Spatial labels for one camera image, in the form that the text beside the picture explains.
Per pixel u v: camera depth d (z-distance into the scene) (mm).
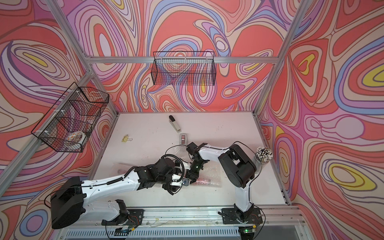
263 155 750
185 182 661
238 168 507
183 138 995
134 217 734
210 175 861
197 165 767
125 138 1034
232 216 735
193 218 738
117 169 856
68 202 406
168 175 643
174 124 1098
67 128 736
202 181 805
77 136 719
